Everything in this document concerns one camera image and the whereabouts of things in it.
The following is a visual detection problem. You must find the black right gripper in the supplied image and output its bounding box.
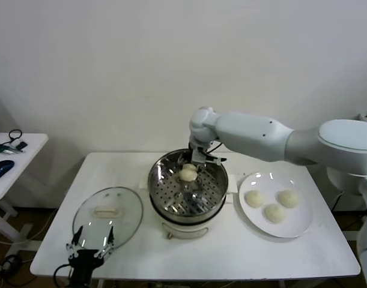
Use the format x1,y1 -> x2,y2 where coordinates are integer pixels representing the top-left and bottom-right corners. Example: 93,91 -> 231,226
190,146 -> 208,175

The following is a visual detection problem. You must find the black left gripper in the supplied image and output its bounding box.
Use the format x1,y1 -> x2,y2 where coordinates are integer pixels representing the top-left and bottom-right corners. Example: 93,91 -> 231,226
65,226 -> 115,288

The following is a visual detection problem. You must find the white steamed baozi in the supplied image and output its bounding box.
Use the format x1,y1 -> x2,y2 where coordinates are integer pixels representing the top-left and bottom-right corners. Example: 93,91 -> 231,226
262,203 -> 285,225
276,190 -> 300,208
178,163 -> 198,183
245,190 -> 267,208

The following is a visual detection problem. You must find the glass lid with cream handle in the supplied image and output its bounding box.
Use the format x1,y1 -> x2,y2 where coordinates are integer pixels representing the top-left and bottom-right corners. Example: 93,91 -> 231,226
71,187 -> 144,251

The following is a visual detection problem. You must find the perforated steel steamer basket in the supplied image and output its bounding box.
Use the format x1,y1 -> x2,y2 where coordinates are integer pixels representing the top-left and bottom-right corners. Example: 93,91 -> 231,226
147,149 -> 229,217

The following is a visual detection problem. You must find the white round plate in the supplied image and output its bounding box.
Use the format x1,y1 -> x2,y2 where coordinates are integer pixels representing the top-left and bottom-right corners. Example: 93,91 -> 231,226
237,172 -> 314,240

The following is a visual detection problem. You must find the white side table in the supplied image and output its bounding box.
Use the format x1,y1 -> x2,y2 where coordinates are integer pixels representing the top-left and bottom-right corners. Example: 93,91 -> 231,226
0,133 -> 49,250

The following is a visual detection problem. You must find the blue computer mouse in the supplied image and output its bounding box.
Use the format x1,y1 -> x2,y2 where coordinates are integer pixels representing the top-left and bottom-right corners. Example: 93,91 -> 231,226
0,160 -> 15,181

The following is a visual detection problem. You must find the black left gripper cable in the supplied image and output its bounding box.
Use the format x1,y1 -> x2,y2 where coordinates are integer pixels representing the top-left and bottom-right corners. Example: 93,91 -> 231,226
53,263 -> 73,288

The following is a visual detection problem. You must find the black floor cable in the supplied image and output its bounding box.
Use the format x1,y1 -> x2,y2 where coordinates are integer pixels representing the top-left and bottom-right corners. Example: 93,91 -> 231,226
0,253 -> 37,287

